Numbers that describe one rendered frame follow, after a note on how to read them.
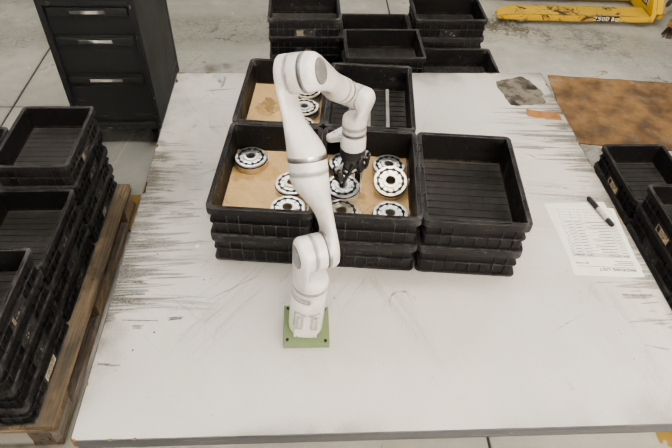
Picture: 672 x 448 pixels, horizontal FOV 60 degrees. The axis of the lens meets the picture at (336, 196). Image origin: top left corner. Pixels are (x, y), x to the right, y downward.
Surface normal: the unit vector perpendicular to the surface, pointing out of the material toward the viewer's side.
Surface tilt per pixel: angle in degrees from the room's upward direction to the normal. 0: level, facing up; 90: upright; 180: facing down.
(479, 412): 0
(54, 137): 0
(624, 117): 0
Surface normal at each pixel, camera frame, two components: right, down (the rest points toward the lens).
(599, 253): 0.03, -0.72
